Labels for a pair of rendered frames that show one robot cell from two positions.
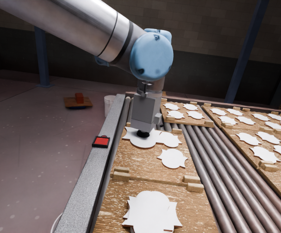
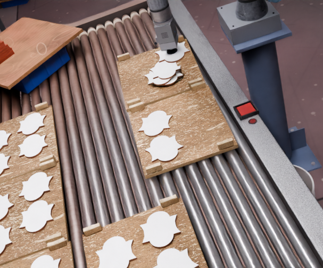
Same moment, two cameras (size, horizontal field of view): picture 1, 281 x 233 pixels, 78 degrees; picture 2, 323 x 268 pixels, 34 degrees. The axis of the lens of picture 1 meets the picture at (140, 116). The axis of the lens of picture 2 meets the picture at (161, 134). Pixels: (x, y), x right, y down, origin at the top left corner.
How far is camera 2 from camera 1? 246 cm
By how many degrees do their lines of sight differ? 118
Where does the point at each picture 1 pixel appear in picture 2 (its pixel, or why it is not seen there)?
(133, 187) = (183, 85)
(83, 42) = not seen: outside the picture
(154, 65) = not seen: outside the picture
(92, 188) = (216, 77)
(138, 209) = (171, 67)
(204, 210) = (129, 96)
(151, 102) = not seen: hidden behind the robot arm
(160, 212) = (157, 72)
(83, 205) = (213, 68)
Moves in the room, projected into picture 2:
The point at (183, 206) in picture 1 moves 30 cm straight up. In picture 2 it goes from (144, 91) to (123, 31)
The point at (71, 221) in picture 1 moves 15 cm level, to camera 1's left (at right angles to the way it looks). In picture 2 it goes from (213, 61) to (245, 50)
